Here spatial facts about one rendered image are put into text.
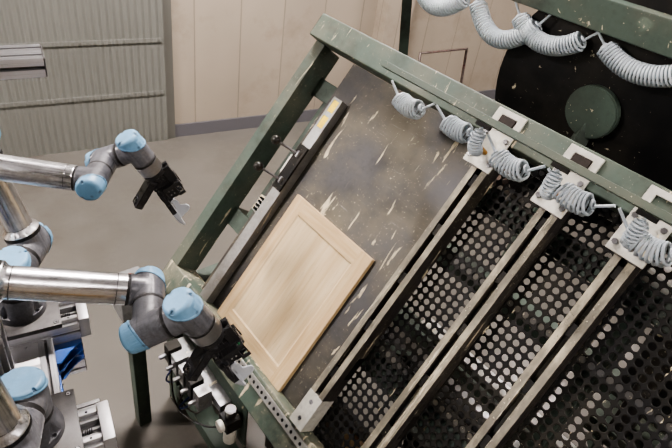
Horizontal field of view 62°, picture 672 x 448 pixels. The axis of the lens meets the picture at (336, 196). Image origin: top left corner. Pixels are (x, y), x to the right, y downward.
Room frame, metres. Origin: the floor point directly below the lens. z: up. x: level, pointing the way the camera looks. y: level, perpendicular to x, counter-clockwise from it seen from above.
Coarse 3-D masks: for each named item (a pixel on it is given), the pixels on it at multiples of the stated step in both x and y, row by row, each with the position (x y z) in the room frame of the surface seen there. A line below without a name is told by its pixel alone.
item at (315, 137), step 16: (336, 112) 1.94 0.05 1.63; (320, 128) 1.93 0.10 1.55; (304, 144) 1.89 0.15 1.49; (320, 144) 1.90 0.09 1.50; (304, 160) 1.85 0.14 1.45; (272, 192) 1.80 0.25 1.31; (272, 208) 1.76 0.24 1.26; (256, 224) 1.72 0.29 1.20; (240, 240) 1.70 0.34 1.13; (240, 256) 1.67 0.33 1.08; (224, 272) 1.63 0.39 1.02; (208, 288) 1.61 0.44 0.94
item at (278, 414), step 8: (240, 360) 1.32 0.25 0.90; (248, 376) 1.26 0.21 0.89; (256, 384) 1.23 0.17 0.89; (264, 392) 1.20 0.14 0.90; (264, 400) 1.18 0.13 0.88; (272, 400) 1.17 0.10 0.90; (272, 408) 1.15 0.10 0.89; (280, 416) 1.12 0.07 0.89; (280, 424) 1.10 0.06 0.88; (288, 424) 1.10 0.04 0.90; (288, 432) 1.08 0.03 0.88; (296, 432) 1.07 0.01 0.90; (296, 440) 1.05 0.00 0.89
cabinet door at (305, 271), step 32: (288, 224) 1.69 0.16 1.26; (320, 224) 1.63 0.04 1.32; (256, 256) 1.64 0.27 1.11; (288, 256) 1.59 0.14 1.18; (320, 256) 1.54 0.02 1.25; (352, 256) 1.48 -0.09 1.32; (256, 288) 1.54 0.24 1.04; (288, 288) 1.49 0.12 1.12; (320, 288) 1.44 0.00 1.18; (352, 288) 1.40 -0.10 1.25; (256, 320) 1.45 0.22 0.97; (288, 320) 1.40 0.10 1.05; (320, 320) 1.35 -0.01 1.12; (256, 352) 1.35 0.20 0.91; (288, 352) 1.31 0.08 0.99
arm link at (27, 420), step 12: (0, 384) 0.73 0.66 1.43; (0, 396) 0.72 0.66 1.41; (0, 408) 0.70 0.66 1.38; (12, 408) 0.73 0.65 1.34; (24, 408) 0.77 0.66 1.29; (0, 420) 0.70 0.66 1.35; (12, 420) 0.72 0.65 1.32; (24, 420) 0.74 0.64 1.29; (36, 420) 0.78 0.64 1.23; (0, 432) 0.69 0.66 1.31; (12, 432) 0.70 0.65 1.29; (24, 432) 0.72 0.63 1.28; (36, 432) 0.75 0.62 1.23; (0, 444) 0.68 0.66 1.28; (12, 444) 0.69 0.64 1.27; (24, 444) 0.70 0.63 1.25; (36, 444) 0.73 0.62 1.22
